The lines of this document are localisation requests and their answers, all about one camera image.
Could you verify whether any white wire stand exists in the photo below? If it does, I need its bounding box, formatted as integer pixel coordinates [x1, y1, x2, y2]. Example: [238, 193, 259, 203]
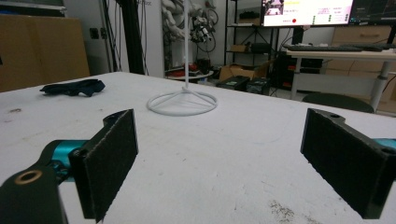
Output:
[146, 0, 219, 118]

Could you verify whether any dark blue cloth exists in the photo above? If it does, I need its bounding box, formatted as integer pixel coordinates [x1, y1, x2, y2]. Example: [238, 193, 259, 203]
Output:
[39, 78, 106, 98]

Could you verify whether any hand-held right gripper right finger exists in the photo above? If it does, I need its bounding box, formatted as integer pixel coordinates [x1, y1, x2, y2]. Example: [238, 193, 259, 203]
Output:
[300, 107, 396, 220]

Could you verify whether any black metal post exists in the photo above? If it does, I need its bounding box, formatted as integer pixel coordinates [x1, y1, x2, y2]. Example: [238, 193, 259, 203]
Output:
[116, 0, 146, 76]

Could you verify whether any black metal shelf rack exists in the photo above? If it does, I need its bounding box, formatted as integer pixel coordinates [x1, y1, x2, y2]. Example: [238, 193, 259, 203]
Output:
[223, 0, 281, 67]

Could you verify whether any computer monitor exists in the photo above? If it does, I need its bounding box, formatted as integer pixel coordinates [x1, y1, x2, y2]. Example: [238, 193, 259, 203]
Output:
[261, 0, 355, 28]

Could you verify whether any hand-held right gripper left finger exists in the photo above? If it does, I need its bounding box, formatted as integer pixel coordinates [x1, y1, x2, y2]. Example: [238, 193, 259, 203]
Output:
[68, 108, 139, 224]

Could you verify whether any dark round chair seat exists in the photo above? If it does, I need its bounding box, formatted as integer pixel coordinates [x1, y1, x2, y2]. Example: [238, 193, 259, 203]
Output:
[301, 91, 375, 114]

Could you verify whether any brown cardboard panel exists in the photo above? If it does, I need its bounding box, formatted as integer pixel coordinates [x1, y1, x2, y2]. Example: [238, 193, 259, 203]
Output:
[0, 13, 91, 93]

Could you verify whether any open cardboard box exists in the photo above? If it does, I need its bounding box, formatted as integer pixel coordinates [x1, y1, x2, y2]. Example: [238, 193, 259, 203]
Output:
[218, 61, 272, 82]

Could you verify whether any black keyboard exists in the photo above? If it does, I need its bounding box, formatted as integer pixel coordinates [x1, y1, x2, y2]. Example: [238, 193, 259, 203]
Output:
[282, 43, 384, 53]

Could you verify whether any white desk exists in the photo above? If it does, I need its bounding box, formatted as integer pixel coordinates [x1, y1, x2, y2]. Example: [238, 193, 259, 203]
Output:
[285, 48, 396, 112]

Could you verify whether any black box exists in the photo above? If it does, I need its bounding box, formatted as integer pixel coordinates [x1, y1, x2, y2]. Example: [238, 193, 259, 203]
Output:
[246, 77, 272, 96]
[216, 75, 251, 92]

